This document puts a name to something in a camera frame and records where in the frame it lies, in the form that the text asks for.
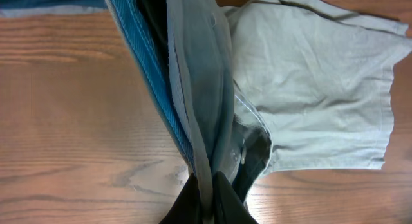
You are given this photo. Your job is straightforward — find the folded dark blue jeans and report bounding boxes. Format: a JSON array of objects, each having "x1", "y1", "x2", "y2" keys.
[{"x1": 0, "y1": 0, "x2": 109, "y2": 10}]

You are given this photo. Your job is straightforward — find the folded grey trousers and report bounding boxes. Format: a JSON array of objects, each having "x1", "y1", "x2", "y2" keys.
[{"x1": 1, "y1": 5, "x2": 106, "y2": 17}]

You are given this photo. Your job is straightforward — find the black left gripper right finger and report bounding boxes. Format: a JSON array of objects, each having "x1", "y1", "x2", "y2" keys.
[{"x1": 213, "y1": 171, "x2": 258, "y2": 224}]

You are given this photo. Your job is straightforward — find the khaki shorts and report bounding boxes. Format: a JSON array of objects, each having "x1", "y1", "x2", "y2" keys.
[{"x1": 101, "y1": 0, "x2": 412, "y2": 224}]

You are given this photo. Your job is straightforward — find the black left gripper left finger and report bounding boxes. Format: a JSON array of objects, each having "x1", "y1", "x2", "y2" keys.
[{"x1": 160, "y1": 173, "x2": 203, "y2": 224}]

